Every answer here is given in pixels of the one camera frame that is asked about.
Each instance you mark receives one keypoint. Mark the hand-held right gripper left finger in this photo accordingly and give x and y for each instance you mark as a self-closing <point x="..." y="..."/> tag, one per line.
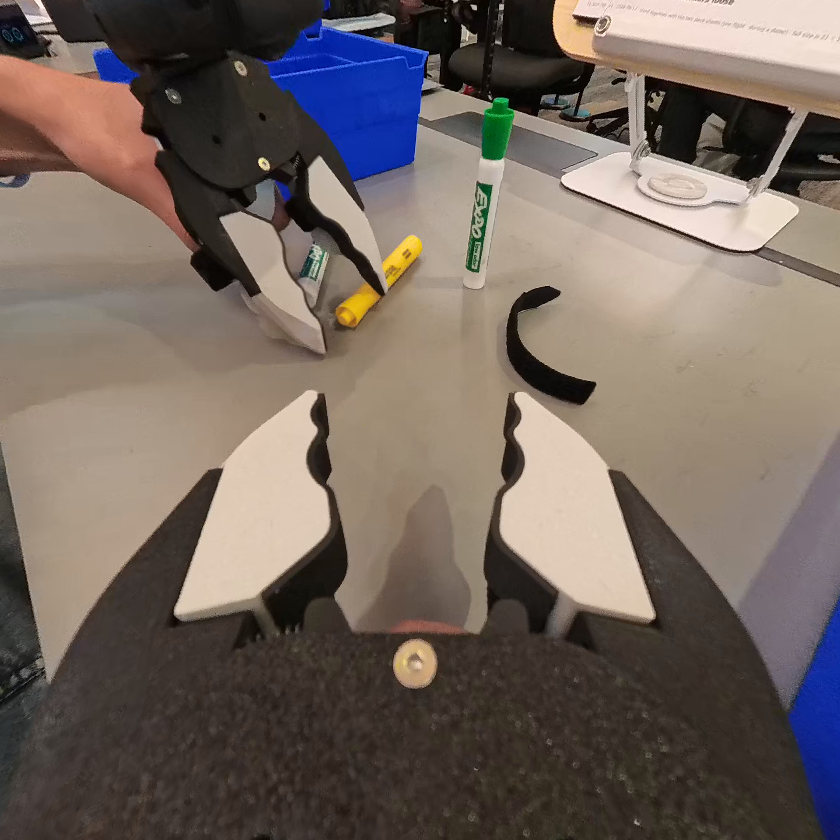
<point x="262" y="531"/>

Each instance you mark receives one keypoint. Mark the black charger with green display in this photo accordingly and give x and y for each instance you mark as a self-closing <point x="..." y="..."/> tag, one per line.
<point x="19" y="36"/>

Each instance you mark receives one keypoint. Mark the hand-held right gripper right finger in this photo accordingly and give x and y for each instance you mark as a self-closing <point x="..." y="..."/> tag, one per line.
<point x="571" y="531"/>

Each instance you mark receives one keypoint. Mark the person's blue jeans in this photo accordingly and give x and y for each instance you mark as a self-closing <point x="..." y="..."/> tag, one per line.
<point x="16" y="623"/>

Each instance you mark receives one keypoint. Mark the blue silicone wristband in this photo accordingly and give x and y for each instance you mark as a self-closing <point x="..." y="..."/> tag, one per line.
<point x="12" y="180"/>

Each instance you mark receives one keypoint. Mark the yellow highlighter marker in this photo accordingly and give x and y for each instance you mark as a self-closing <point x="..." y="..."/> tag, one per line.
<point x="400" y="259"/>

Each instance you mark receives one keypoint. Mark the black tripod pole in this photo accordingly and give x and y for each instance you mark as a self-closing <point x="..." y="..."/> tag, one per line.
<point x="490" y="46"/>

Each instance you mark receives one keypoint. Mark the green dry erase marker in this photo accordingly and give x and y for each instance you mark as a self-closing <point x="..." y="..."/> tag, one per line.
<point x="482" y="216"/>
<point x="316" y="266"/>

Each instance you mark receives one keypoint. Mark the blue plastic bin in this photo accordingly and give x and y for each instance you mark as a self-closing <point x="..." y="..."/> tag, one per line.
<point x="367" y="111"/>
<point x="817" y="722"/>

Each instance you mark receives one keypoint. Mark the grey desk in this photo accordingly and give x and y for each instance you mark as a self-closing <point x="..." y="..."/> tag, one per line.
<point x="656" y="328"/>

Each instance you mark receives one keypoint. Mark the person's left forearm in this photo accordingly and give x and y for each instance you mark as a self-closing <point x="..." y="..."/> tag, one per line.
<point x="33" y="111"/>

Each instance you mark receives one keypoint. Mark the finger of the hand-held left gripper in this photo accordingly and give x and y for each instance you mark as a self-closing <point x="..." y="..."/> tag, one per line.
<point x="269" y="275"/>
<point x="344" y="210"/>

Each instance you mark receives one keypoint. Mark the person's left hand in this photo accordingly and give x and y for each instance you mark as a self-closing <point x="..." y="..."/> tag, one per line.
<point x="124" y="138"/>

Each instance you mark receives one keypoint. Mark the wooden white book stand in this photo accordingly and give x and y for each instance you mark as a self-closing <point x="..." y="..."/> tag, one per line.
<point x="689" y="210"/>

